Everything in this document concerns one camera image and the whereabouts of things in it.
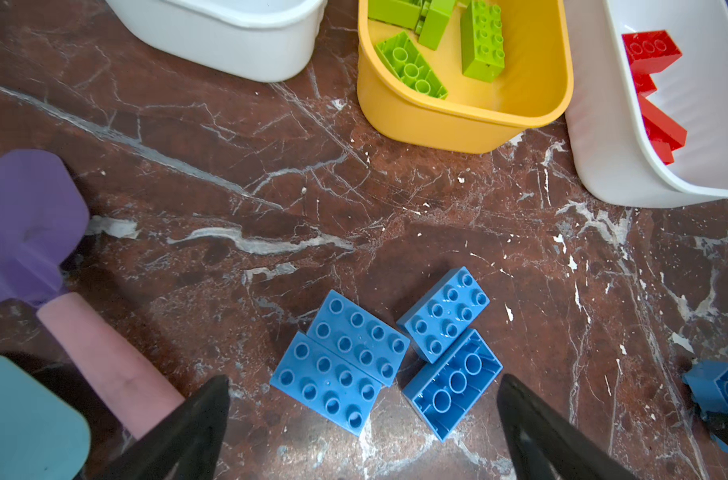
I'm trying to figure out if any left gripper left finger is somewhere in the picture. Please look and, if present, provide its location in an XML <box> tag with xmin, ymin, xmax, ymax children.
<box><xmin>99</xmin><ymin>375</ymin><xmax>230</xmax><ymax>479</ymax></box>

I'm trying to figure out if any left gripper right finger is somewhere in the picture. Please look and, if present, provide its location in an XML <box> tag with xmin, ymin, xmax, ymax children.
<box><xmin>497</xmin><ymin>374</ymin><xmax>635</xmax><ymax>479</ymax></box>

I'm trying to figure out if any blue lego brick studs down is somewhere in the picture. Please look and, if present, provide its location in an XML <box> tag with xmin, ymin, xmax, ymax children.
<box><xmin>403</xmin><ymin>328</ymin><xmax>503</xmax><ymax>441</ymax></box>

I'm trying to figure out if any blue lego brick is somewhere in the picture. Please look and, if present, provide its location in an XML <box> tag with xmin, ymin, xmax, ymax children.
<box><xmin>397</xmin><ymin>267</ymin><xmax>490</xmax><ymax>364</ymax></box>
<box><xmin>682</xmin><ymin>360</ymin><xmax>728</xmax><ymax>453</ymax></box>

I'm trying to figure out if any large blue lego plate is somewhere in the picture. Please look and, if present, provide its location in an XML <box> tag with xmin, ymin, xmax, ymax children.
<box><xmin>270</xmin><ymin>290</ymin><xmax>410</xmax><ymax>436</ymax></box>

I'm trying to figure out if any green lego brick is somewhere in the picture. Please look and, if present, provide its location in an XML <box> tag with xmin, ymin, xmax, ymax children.
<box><xmin>461</xmin><ymin>1</ymin><xmax>506</xmax><ymax>83</ymax></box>
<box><xmin>375</xmin><ymin>31</ymin><xmax>448</xmax><ymax>100</ymax></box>
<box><xmin>415</xmin><ymin>0</ymin><xmax>457</xmax><ymax>50</ymax></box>

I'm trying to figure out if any large red lego brick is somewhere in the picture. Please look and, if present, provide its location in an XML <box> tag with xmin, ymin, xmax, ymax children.
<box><xmin>622</xmin><ymin>30</ymin><xmax>682</xmax><ymax>75</ymax></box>

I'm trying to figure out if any green lego brick top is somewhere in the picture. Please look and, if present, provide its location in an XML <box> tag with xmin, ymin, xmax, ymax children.
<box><xmin>415</xmin><ymin>0</ymin><xmax>457</xmax><ymax>50</ymax></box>

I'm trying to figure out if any green lego square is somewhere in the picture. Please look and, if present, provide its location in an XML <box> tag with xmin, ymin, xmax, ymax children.
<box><xmin>368</xmin><ymin>0</ymin><xmax>424</xmax><ymax>30</ymax></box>

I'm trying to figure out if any teal toy spatula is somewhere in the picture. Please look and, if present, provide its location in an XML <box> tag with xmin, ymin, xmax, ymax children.
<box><xmin>0</xmin><ymin>355</ymin><xmax>91</xmax><ymax>479</ymax></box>

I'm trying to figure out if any purple pink toy spatula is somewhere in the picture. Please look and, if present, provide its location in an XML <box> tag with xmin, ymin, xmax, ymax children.
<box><xmin>0</xmin><ymin>149</ymin><xmax>184</xmax><ymax>439</ymax></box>

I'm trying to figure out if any yellow rectangular bin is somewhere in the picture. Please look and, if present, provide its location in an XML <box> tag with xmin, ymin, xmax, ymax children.
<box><xmin>357</xmin><ymin>1</ymin><xmax>574</xmax><ymax>154</ymax></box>

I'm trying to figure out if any right white rectangular bin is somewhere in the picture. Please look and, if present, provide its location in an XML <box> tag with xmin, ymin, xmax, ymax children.
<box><xmin>564</xmin><ymin>1</ymin><xmax>728</xmax><ymax>208</ymax></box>

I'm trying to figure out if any white rectangular bin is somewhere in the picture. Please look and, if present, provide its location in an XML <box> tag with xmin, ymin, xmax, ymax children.
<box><xmin>108</xmin><ymin>0</ymin><xmax>327</xmax><ymax>83</ymax></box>
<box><xmin>564</xmin><ymin>1</ymin><xmax>728</xmax><ymax>208</ymax></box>

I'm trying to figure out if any left white rectangular bin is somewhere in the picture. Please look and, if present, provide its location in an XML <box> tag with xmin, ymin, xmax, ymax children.
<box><xmin>108</xmin><ymin>0</ymin><xmax>327</xmax><ymax>83</ymax></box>

